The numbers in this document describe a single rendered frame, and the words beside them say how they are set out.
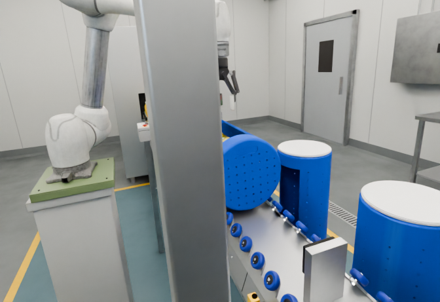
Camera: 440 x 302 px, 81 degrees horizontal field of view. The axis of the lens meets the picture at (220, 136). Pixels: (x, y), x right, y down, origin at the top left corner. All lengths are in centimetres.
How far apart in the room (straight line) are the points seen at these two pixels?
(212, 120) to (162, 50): 7
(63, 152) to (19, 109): 491
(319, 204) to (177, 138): 131
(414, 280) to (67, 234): 130
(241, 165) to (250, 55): 582
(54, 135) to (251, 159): 83
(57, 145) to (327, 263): 109
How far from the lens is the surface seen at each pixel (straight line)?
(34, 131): 620
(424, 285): 107
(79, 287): 153
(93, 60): 139
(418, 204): 104
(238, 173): 94
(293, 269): 84
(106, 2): 120
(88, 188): 125
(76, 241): 139
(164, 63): 21
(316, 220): 153
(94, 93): 142
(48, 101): 605
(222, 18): 108
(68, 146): 129
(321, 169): 141
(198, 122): 22
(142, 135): 189
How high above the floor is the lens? 149
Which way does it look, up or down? 15 degrees down
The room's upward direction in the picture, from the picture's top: 3 degrees counter-clockwise
